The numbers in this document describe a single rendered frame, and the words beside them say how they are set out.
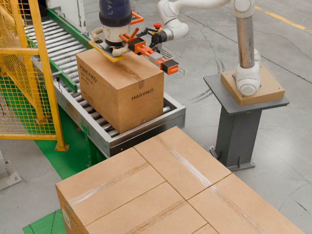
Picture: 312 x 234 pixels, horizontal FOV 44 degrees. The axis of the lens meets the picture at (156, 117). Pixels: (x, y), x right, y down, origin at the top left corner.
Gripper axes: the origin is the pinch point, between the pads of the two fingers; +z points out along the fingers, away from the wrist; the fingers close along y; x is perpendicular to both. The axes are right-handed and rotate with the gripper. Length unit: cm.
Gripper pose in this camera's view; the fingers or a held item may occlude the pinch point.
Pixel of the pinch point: (139, 44)
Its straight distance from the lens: 259.1
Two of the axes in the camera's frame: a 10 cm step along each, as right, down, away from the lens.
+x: -6.1, -5.0, 6.2
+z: -8.0, 3.7, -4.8
